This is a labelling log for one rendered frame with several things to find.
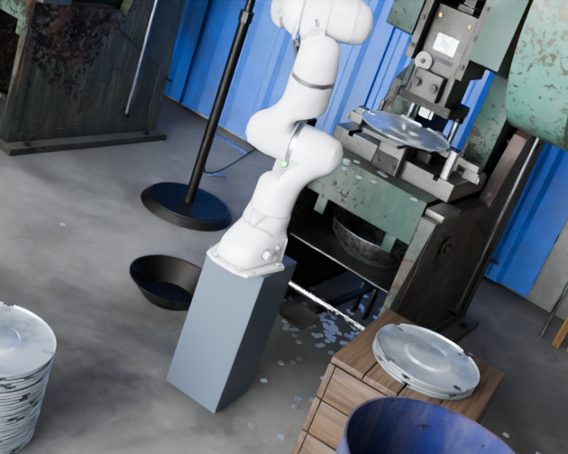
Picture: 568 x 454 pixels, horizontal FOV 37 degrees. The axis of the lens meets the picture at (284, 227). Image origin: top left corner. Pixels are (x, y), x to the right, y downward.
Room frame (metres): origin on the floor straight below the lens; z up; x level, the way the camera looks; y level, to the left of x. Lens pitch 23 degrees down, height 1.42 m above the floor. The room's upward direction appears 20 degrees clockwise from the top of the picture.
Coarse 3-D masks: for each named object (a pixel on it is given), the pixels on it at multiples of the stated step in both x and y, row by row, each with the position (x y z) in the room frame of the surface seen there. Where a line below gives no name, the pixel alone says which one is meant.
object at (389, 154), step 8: (368, 128) 2.46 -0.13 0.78; (376, 136) 2.43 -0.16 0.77; (384, 136) 2.44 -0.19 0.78; (384, 144) 2.55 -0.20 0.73; (392, 144) 2.41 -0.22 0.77; (400, 144) 2.42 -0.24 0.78; (376, 152) 2.55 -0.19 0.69; (384, 152) 2.54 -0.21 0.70; (392, 152) 2.53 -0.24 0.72; (400, 152) 2.52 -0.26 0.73; (408, 152) 2.53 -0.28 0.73; (376, 160) 2.54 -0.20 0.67; (384, 160) 2.54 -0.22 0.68; (392, 160) 2.53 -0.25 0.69; (400, 160) 2.52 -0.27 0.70; (384, 168) 2.53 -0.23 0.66; (392, 168) 2.51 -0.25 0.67; (400, 168) 2.52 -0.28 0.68
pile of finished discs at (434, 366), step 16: (384, 336) 2.01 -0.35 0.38; (400, 336) 2.04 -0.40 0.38; (416, 336) 2.07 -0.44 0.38; (432, 336) 2.11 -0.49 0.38; (384, 352) 1.92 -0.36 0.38; (400, 352) 1.95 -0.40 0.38; (416, 352) 1.97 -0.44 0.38; (432, 352) 2.00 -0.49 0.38; (448, 352) 2.05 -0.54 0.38; (384, 368) 1.89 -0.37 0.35; (400, 368) 1.86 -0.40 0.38; (416, 368) 1.90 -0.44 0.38; (432, 368) 1.92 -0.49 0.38; (448, 368) 1.96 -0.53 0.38; (464, 368) 1.99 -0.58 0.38; (416, 384) 1.86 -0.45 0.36; (432, 384) 1.86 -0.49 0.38; (448, 384) 1.88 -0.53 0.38; (464, 384) 1.91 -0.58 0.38
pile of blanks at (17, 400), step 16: (48, 368) 1.59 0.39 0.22; (0, 384) 1.48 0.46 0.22; (16, 384) 1.50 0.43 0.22; (32, 384) 1.54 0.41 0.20; (0, 400) 1.48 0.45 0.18; (16, 400) 1.51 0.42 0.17; (32, 400) 1.56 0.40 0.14; (0, 416) 1.49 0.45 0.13; (16, 416) 1.52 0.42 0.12; (32, 416) 1.57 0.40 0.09; (0, 432) 1.49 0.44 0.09; (16, 432) 1.53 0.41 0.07; (32, 432) 1.62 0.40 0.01; (0, 448) 1.50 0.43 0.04; (16, 448) 1.55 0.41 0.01
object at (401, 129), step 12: (372, 120) 2.57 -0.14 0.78; (384, 120) 2.62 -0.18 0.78; (396, 120) 2.67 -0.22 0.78; (408, 120) 2.72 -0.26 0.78; (396, 132) 2.52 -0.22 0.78; (408, 132) 2.55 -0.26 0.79; (420, 132) 2.60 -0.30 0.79; (432, 132) 2.68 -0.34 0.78; (408, 144) 2.44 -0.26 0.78; (420, 144) 2.49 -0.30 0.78; (432, 144) 2.54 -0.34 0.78; (444, 144) 2.59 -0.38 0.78
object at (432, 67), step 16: (448, 16) 2.63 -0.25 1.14; (464, 16) 2.61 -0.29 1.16; (432, 32) 2.65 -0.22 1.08; (448, 32) 2.62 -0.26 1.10; (464, 32) 2.60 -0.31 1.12; (432, 48) 2.64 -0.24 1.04; (448, 48) 2.61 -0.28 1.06; (464, 48) 2.59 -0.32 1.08; (416, 64) 2.64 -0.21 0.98; (432, 64) 2.63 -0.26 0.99; (448, 64) 2.61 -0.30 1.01; (416, 80) 2.60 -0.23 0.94; (432, 80) 2.59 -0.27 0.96; (448, 80) 2.60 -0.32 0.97; (432, 96) 2.58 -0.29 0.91; (448, 96) 2.59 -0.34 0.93
